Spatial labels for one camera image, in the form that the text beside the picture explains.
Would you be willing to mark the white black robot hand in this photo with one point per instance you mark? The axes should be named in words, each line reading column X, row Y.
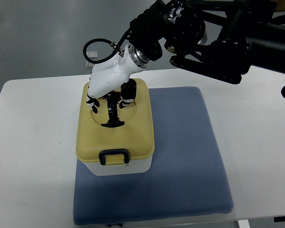
column 111, row 74

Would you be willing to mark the yellow box lid black handle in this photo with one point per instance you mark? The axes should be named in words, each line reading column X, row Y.
column 114, row 135

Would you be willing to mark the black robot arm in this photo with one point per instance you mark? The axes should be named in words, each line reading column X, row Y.
column 218, row 39

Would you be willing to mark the white storage box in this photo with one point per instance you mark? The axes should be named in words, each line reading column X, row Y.
column 134, row 166

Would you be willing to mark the brown cardboard box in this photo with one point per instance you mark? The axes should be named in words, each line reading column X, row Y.
column 280, row 5

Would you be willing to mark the lower silver floor plate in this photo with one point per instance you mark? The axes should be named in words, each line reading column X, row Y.
column 89, row 65

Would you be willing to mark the silver floor plate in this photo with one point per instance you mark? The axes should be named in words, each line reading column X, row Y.
column 89, row 65
column 92, row 54

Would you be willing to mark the upper silver floor plate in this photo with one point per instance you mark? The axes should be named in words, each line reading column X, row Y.
column 92, row 54

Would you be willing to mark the blue quilted mat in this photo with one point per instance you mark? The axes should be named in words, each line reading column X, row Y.
column 186, row 178

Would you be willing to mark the black table control panel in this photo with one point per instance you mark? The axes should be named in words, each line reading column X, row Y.
column 279, row 219

